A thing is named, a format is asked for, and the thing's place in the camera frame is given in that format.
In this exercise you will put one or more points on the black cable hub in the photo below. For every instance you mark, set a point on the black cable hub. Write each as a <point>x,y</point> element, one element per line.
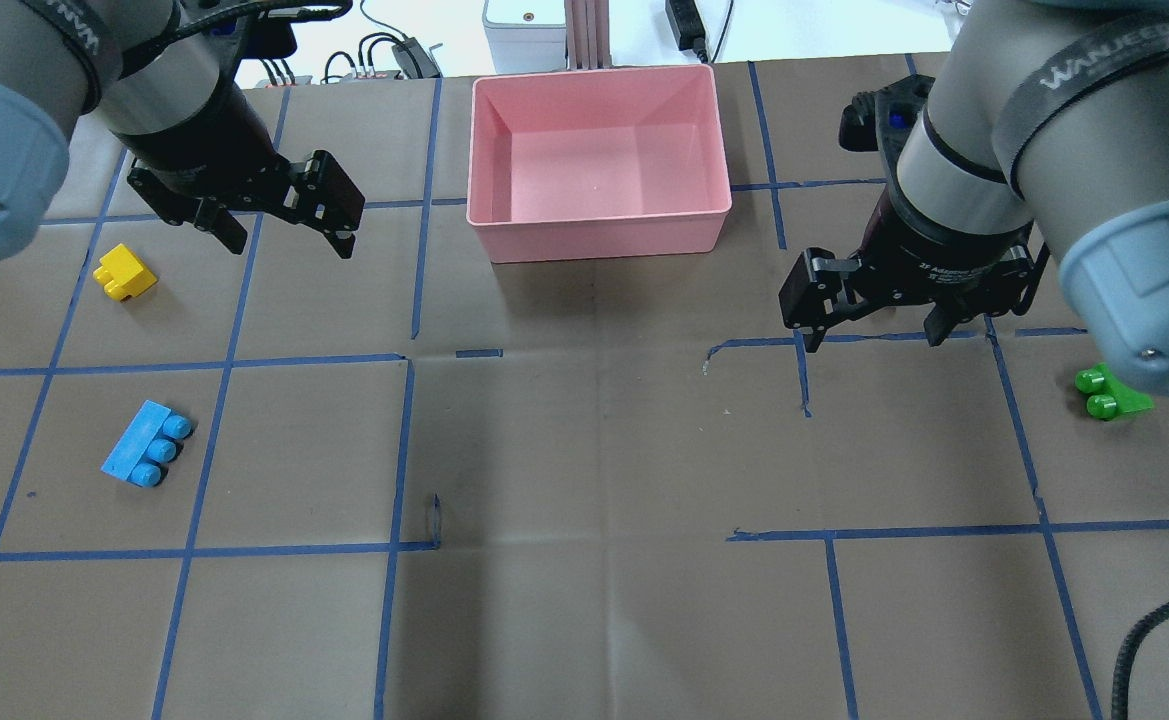
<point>414,61</point>

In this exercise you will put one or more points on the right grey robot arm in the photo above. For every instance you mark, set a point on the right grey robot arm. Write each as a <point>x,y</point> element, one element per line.
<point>1044,137</point>

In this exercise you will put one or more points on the blue toy block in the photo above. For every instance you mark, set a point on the blue toy block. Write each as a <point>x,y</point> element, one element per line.
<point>152,440</point>

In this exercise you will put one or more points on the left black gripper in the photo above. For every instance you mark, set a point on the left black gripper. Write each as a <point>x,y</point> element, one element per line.
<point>206,143</point>

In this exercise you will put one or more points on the pink plastic box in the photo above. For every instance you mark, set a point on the pink plastic box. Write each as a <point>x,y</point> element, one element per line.
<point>597,164</point>

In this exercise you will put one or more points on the white square device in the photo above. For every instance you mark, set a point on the white square device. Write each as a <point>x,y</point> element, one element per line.
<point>526,36</point>

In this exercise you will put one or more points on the black power adapter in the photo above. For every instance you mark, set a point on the black power adapter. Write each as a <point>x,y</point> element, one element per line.
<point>685,21</point>

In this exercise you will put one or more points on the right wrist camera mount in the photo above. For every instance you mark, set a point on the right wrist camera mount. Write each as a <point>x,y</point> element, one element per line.
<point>890,112</point>

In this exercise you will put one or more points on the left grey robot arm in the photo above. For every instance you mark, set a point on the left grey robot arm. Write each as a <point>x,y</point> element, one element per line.
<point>155,78</point>

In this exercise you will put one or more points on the aluminium frame post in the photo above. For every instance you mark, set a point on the aluminium frame post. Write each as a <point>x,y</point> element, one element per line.
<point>588,45</point>

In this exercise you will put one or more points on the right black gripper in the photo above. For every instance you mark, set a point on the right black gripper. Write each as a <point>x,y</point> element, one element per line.
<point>944,252</point>

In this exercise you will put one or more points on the green toy block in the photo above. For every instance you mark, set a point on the green toy block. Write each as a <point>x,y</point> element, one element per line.
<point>1106,398</point>

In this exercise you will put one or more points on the yellow toy block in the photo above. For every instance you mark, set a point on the yellow toy block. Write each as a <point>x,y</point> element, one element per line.
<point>122,274</point>

